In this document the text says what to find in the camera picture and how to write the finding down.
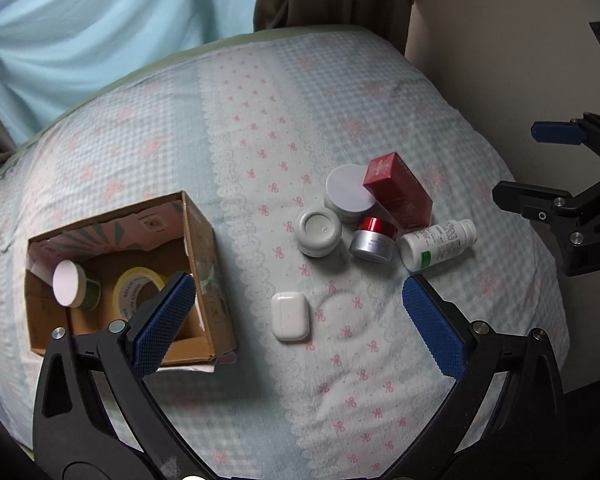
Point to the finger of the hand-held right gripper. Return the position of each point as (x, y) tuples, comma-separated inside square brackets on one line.
[(530, 200), (555, 132)]

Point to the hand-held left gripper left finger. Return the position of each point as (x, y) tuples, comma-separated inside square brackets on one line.
[(162, 325)]

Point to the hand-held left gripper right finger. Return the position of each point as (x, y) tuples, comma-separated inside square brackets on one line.
[(432, 327)]

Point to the cardboard box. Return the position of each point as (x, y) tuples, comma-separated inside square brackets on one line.
[(215, 270)]

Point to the yellow tape roll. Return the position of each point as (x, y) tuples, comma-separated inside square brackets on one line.
[(132, 285)]

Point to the white bottle with green label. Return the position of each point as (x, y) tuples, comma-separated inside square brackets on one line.
[(432, 247)]

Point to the green jar with white lid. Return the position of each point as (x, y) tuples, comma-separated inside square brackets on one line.
[(70, 285)]

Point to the silver jar with red lid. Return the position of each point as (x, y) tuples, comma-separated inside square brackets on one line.
[(372, 245)]

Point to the red carton box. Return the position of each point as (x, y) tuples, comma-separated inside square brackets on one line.
[(402, 195)]

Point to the white earbuds case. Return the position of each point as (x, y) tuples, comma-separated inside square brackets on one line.
[(290, 317)]

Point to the small white round jar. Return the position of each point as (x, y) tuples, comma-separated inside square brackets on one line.
[(319, 232)]

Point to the white jar with grey lid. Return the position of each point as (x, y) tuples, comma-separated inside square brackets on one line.
[(347, 187)]

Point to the checked bow-print bed sheet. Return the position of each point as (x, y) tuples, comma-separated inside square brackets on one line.
[(260, 110)]

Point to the light blue curtain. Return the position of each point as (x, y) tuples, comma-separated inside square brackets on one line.
[(105, 25)]

